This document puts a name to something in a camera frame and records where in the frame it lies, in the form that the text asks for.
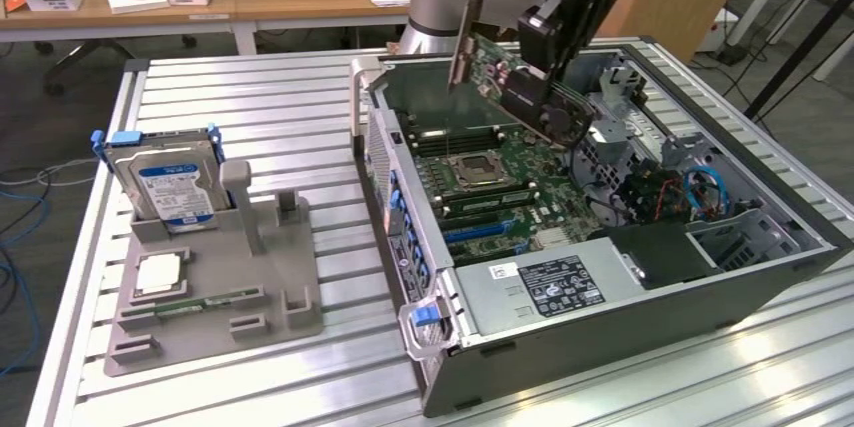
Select black stand pole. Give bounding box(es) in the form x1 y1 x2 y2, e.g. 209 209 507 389
743 0 854 121

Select blue floor cable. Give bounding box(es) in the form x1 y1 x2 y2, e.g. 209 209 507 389
0 186 53 378

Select hard disk with blue caddy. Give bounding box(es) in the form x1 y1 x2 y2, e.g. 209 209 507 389
88 122 225 237

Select perforated metal drive cage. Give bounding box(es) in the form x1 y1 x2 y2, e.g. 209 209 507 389
576 91 672 173

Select blue expansion slot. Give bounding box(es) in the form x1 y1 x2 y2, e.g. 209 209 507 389
442 221 520 244

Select wooden desk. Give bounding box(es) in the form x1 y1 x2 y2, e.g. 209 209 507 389
0 0 601 56

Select green RAM stick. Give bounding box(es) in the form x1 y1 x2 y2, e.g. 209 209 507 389
122 288 260 321

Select Nvidia graphics card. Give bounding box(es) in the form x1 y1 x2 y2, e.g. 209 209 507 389
445 0 596 149

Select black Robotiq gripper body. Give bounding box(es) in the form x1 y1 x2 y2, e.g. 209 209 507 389
543 0 653 76

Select grey parts rack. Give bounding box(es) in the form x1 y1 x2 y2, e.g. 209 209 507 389
102 159 326 378

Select blue disk wire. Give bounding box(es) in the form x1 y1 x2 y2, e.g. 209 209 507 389
679 165 735 222

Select metal CPU socket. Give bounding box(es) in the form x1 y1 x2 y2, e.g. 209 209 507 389
446 149 512 193

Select blue case latch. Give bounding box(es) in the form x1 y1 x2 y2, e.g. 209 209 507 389
410 307 446 329

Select grey power supply unit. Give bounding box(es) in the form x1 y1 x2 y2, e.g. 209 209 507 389
452 239 647 337

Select installed RAM stick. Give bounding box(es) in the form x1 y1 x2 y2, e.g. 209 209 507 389
438 190 539 216

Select black floor pedal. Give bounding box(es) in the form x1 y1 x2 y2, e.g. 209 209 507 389
713 44 753 67

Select black plastic shroud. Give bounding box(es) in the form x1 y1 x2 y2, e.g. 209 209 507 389
592 223 727 292

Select silver chipset heatsink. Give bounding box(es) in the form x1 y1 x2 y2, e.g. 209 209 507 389
532 228 576 249

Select metal disk bay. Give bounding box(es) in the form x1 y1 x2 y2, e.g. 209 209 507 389
685 207 795 273

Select silver CPU chip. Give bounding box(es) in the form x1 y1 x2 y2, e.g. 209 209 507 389
132 254 186 297

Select open black PC case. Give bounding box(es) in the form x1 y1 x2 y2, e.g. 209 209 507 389
349 36 854 418

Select black chair base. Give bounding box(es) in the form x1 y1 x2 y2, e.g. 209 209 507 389
31 39 134 97

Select green motherboard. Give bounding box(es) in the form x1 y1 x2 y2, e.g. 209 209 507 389
397 116 605 269

